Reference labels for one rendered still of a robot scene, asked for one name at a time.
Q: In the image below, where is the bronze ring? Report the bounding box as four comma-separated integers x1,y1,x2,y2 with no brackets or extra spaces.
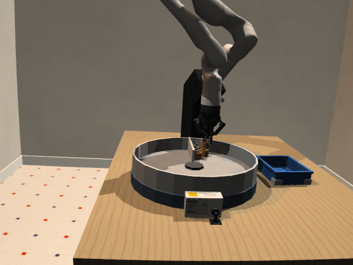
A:
194,151,201,160
200,149,208,157
200,141,208,149

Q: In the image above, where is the blue crate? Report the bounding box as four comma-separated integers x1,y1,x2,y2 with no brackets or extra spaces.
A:
256,156,314,186

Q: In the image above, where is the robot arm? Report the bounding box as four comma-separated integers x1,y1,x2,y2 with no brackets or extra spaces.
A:
160,0,258,106

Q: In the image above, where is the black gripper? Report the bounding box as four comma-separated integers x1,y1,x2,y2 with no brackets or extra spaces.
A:
193,104,226,146

